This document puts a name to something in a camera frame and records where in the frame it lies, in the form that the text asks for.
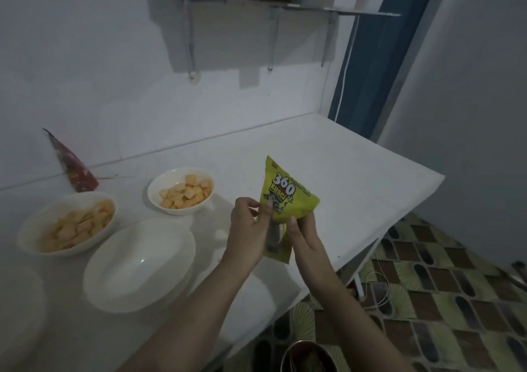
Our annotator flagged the person's left hand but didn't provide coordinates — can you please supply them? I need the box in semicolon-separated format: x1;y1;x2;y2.
222;196;273;278

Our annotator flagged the person's right hand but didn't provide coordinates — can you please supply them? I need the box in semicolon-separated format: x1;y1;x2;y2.
286;211;346;298

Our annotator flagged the small yellow-green snack bag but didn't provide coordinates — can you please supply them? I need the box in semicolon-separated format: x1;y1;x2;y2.
257;155;321;265

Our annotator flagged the pile of yellow crackers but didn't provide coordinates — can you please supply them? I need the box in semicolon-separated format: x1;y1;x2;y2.
41;200;115;252
159;174;212;210

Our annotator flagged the small white bowl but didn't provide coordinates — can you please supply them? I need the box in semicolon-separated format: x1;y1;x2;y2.
147;167;215;216
17;191;118;258

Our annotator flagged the large white bowl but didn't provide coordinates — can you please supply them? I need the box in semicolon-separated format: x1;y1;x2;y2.
0;267;48;372
83;218;197;314

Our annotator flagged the red Nips candy packet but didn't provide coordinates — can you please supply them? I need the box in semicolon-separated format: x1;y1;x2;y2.
42;128;99;194

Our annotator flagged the person's right forearm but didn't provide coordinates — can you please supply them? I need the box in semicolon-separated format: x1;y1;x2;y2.
312;279;417;372

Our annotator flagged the person's left forearm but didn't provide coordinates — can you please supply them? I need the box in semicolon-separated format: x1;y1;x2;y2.
119;258;248;372

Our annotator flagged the white stand pole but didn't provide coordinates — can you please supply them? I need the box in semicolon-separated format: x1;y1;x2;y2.
352;275;367;302

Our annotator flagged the white cable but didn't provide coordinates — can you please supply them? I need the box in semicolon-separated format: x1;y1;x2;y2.
334;15;361;123
361;270;392;309

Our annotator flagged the wooden wall shelf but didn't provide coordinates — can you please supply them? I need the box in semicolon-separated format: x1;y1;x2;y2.
176;0;402;17

